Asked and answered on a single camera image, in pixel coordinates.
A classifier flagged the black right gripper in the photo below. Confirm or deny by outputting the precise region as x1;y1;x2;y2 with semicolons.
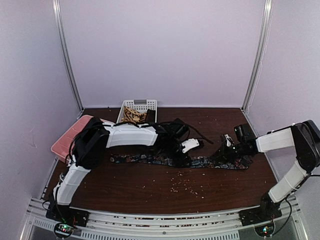
210;141;246;164

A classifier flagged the navy floral patterned tie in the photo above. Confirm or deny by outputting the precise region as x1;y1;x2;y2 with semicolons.
110;154;253;170

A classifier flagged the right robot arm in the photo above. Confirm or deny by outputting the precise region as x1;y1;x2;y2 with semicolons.
210;119;320;221

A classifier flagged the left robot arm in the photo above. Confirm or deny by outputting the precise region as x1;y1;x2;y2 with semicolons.
49;116;200;222

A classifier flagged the dark brown red floral tie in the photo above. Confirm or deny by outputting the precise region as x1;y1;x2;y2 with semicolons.
145;109;157;123

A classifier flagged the white perforated plastic basket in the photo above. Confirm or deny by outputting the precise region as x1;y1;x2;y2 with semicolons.
116;99;158;123

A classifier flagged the yellow floral tie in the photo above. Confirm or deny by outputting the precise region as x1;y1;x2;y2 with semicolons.
121;106;146;124

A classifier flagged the pink divided organizer tray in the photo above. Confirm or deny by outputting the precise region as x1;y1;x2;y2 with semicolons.
51;115;93;162

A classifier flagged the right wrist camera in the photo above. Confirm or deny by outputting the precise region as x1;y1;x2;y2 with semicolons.
220;134;235;147

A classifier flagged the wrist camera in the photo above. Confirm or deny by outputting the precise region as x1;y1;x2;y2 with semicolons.
181;138;200;153
220;134;235;147

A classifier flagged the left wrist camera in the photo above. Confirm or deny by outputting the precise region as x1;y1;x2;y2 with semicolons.
181;138;200;153

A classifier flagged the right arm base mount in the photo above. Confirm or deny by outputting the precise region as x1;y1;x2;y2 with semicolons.
238;206;282;227

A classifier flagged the aluminium front rail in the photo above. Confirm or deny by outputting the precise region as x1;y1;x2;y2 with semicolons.
19;196;308;240

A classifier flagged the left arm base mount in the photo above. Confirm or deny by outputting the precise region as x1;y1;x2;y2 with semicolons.
45;205;90;227

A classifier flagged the right aluminium frame post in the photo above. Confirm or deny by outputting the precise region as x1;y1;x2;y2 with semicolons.
242;0;273;114

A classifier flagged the aluminium frame post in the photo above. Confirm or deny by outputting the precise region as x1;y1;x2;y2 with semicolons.
242;0;273;114
52;0;84;113

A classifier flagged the left aluminium frame post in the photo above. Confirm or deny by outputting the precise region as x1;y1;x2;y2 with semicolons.
52;0;84;113

